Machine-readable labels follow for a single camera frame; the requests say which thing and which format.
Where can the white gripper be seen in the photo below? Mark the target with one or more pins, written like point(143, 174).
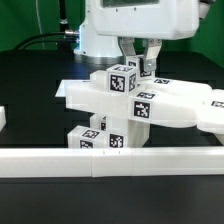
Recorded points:
point(165, 19)

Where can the white chair back frame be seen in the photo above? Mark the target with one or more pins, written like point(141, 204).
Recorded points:
point(163, 102)

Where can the white chair seat part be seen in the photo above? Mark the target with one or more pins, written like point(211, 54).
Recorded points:
point(137, 133)

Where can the white front fence bar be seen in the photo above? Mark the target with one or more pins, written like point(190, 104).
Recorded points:
point(28, 163)

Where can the white side block left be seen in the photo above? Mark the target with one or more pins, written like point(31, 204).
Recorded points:
point(2, 117)

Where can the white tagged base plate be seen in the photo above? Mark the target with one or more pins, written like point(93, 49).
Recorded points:
point(61, 91)

